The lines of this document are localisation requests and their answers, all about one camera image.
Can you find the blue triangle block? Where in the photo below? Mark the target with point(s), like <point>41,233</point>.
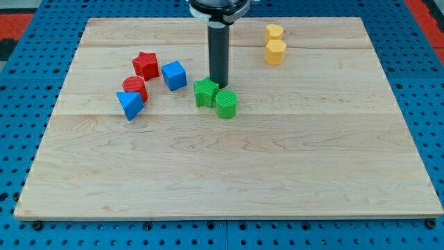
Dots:
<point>131,102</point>

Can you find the blue cube block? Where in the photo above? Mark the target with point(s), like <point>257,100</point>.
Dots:
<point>174,75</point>

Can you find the robot arm flange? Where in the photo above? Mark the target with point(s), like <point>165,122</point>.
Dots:
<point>218,13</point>

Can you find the red star block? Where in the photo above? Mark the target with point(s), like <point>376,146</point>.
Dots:
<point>146,65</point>

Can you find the yellow heart block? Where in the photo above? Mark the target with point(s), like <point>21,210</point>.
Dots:
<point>274,32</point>

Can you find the yellow hexagon block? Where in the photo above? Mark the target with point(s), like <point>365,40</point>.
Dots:
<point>275,51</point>

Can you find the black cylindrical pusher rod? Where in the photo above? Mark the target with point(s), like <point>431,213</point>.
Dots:
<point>218,48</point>

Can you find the green cylinder block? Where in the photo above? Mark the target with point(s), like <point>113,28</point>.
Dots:
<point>226,104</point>

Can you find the red cylinder block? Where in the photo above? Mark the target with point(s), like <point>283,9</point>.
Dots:
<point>136,84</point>

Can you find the wooden board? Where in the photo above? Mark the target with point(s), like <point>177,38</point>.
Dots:
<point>320,136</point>

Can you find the green star block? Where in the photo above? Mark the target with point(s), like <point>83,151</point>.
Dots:
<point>205,91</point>

